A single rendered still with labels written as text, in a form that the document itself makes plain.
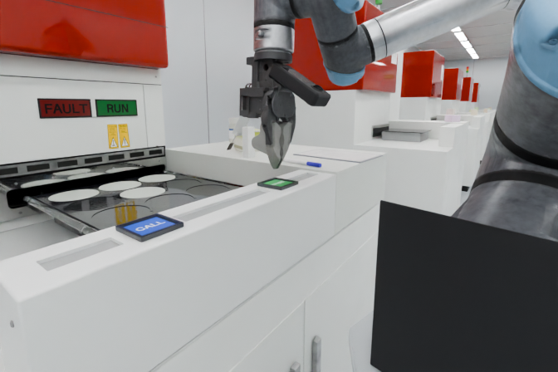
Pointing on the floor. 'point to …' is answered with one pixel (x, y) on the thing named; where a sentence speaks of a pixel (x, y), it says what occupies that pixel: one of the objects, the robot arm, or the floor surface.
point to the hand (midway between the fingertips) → (279, 163)
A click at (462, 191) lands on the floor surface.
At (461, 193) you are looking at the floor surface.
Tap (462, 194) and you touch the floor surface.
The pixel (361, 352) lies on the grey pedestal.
